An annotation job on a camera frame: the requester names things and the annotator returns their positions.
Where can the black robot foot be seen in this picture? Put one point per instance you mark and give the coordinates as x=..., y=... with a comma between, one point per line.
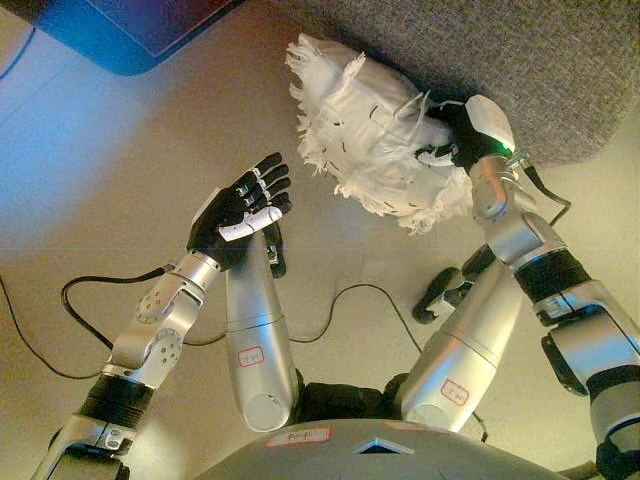
x=278, y=255
x=435, y=295

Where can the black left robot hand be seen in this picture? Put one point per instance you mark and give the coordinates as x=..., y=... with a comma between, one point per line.
x=230, y=215

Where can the black right robot foot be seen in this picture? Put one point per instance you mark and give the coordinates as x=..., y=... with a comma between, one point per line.
x=435, y=295

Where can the silver left robot leg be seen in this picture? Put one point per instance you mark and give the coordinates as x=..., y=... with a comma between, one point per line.
x=255, y=340

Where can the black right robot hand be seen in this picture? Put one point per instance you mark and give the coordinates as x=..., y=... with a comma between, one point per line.
x=482, y=125

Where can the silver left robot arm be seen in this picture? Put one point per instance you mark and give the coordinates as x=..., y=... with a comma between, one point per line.
x=160, y=325

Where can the silver right robot leg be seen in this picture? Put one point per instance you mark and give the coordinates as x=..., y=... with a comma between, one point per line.
x=460, y=360

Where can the silver robot leg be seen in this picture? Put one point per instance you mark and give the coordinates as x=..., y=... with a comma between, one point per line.
x=255, y=340
x=460, y=360

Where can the white fringed pillow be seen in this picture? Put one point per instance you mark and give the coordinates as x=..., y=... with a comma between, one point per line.
x=370, y=145

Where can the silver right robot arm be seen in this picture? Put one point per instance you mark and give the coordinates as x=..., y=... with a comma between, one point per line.
x=565, y=300

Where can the grey fabric armchair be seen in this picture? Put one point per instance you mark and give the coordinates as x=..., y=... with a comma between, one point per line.
x=500, y=45

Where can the grey robot torso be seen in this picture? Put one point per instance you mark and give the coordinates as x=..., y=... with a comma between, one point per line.
x=380, y=457

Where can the blue plastic bin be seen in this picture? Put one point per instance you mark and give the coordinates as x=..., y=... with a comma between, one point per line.
x=130, y=35

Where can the black left robot foot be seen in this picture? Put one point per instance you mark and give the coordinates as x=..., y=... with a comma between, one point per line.
x=278, y=255

